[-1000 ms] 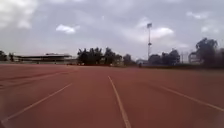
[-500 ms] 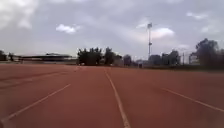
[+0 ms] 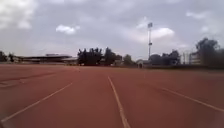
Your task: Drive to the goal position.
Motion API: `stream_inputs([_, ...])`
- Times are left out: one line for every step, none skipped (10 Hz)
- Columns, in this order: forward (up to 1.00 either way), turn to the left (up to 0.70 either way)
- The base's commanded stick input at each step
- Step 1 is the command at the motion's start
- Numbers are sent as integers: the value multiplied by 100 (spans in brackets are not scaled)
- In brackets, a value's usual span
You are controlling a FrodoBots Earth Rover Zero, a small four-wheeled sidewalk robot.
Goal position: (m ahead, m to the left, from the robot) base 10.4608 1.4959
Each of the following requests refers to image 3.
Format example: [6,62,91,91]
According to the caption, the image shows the clump of tall dark trees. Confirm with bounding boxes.
[77,46,123,67]

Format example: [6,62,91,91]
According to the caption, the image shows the small low building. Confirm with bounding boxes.
[135,59,151,69]

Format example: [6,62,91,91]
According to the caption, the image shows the red running track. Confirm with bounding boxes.
[0,63,224,128]

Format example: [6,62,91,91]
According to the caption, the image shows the tall floodlight mast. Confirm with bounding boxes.
[146,21,154,61]

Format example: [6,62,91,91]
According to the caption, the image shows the group of low trees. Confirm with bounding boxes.
[148,49,181,67]

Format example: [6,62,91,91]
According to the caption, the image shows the long roofed grandstand building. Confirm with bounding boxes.
[15,53,78,65]

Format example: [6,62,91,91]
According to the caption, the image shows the pale building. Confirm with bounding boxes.
[182,51,203,66]

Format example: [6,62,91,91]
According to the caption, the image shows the large dark tree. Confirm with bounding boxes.
[195,37,224,70]

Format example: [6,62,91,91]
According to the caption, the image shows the distant dark trees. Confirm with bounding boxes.
[0,50,16,63]

